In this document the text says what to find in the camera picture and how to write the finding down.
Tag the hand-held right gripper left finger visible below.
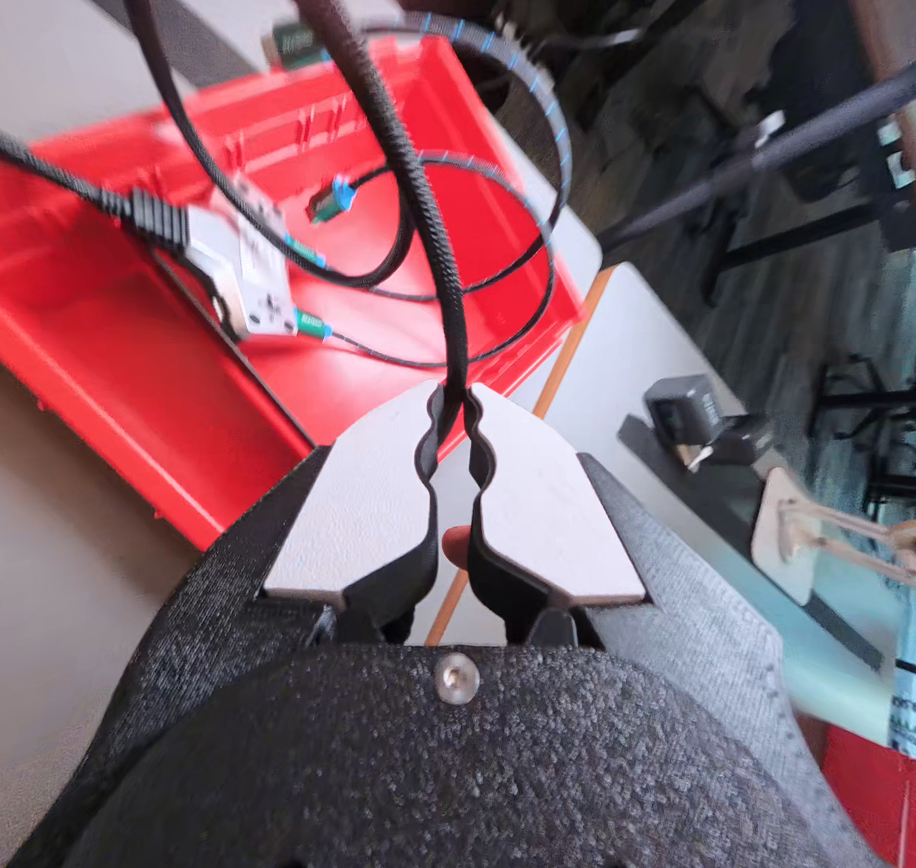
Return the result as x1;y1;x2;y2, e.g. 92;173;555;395
263;380;448;608

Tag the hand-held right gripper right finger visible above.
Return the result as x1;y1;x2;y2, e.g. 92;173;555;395
464;382;648;610

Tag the silver HDMI switch box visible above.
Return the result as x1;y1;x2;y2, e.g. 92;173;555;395
182;174;300;343

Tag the red plastic bin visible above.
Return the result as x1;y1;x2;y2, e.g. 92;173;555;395
0;34;591;550
823;725;916;868

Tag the thick braided cable silver plug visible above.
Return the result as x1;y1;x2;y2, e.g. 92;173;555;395
0;0;477;447

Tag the dark grey power adapter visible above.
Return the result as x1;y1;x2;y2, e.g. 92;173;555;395
643;374;777;470

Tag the pale wooden stand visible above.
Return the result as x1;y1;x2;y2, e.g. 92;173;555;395
750;467;916;606

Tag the white printed strip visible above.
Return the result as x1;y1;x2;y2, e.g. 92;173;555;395
887;625;916;758

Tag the dark metal table leg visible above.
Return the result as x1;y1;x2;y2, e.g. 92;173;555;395
600;60;916;254

